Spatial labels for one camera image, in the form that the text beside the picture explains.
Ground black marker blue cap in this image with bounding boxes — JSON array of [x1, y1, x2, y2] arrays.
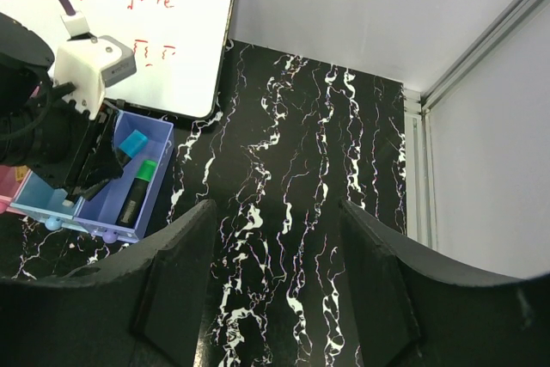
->
[[115, 130, 149, 167]]

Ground black marker green cap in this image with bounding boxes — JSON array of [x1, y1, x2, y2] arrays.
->
[[116, 160, 157, 228]]

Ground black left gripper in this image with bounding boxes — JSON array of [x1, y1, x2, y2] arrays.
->
[[26, 101, 123, 201]]

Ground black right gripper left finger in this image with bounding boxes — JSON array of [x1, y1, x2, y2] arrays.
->
[[1, 200, 217, 366]]

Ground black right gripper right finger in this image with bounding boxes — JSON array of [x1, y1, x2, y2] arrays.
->
[[339, 201, 549, 366]]

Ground light blue bin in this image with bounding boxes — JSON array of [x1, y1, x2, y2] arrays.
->
[[10, 172, 86, 232]]

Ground white dry-erase board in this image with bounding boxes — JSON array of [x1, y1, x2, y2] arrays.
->
[[0, 0, 244, 121]]

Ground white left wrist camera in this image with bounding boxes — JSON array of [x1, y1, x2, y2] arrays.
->
[[53, 12, 137, 120]]

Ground pink bin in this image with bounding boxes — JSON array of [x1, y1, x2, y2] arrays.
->
[[0, 83, 44, 216]]

